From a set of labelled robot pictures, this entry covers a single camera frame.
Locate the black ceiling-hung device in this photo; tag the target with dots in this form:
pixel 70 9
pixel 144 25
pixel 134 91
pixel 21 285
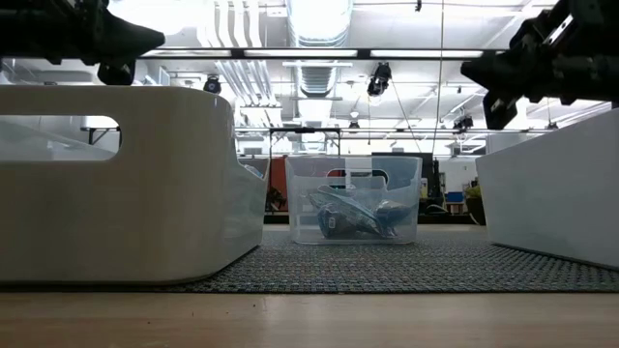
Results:
pixel 213 84
pixel 462 122
pixel 379 79

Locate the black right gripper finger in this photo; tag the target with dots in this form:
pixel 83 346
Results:
pixel 498 72

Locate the blue storage box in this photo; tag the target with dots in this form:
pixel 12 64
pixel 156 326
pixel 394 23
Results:
pixel 454 196

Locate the light blue granola bar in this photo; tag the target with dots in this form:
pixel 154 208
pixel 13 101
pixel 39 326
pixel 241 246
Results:
pixel 338 199

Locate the blue red-ended granola bar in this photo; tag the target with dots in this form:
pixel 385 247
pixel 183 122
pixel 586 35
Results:
pixel 254 170

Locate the orange room partition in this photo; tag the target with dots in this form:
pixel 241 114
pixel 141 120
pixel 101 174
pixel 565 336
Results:
pixel 278 171

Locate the clear plastic bin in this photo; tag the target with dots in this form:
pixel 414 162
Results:
pixel 296 193

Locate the linear pendant ceiling light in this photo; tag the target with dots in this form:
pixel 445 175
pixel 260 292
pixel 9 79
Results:
pixel 300 53

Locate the dark blue Chewy granola bar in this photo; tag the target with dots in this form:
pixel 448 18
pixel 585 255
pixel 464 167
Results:
pixel 394 212
pixel 338 224

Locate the white plastic bin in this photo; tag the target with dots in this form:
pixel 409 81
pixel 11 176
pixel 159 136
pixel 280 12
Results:
pixel 556 203

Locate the frosted translucent plastic bin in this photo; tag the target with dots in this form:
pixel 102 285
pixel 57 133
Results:
pixel 145 203

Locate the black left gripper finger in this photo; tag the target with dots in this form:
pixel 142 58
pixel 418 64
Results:
pixel 130 38

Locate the dark woven placemat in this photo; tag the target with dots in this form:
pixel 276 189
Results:
pixel 387 266

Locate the silver ceiling air duct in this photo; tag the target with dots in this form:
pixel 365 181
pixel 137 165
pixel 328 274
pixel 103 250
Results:
pixel 316 19

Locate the black background cabinet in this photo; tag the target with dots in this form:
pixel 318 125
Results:
pixel 428 179

